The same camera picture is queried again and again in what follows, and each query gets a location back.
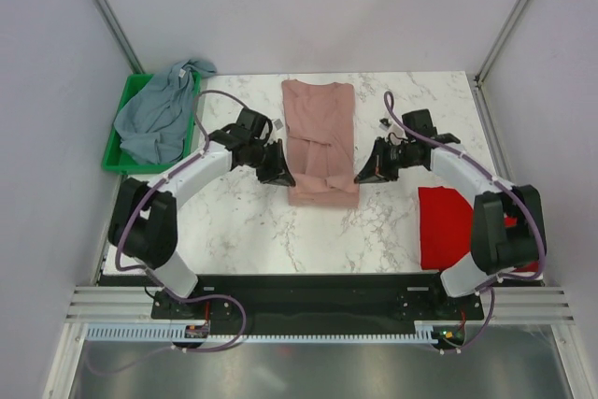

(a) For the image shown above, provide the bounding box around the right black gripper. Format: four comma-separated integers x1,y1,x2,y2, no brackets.
355,137,419,185

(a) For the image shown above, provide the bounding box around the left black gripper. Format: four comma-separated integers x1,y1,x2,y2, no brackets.
248,139,294,189

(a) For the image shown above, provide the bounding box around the pink t shirt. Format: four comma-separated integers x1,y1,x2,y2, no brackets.
281,79,360,208

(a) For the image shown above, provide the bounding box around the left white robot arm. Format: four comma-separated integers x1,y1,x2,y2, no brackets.
107,107,296,318

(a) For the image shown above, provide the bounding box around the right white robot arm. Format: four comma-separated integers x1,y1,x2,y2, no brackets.
354,109,547,319

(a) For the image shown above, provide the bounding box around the folded red t shirt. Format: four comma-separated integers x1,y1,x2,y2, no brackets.
418,186,546,275

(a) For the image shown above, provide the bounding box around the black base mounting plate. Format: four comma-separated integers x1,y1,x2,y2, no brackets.
151,273,484,335

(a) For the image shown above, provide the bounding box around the grey-blue t shirt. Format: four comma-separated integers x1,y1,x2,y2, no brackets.
114,59,217,164

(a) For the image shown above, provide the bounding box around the green plastic bin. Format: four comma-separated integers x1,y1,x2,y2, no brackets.
102,72,201,176

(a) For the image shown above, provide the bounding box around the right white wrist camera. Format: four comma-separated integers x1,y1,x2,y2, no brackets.
379,118,393,131

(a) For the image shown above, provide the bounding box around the right aluminium corner post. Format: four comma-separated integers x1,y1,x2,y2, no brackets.
472,0,562,87

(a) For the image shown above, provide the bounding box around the aluminium corner post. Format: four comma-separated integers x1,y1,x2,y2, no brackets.
472,0,562,87
92,0,145,74

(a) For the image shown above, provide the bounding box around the right white cable duct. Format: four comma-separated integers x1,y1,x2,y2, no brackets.
209,321,436,345

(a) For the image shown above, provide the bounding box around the white cable duct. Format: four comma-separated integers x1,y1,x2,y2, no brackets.
86,322,210,343
209,321,436,345

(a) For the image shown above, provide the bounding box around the left white cable duct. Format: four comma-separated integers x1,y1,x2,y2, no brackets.
86,322,210,343

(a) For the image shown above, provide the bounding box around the aluminium rail frame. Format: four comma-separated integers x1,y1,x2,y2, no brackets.
44,276,574,398

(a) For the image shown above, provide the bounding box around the left aluminium corner post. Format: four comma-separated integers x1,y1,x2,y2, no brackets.
92,0,145,74

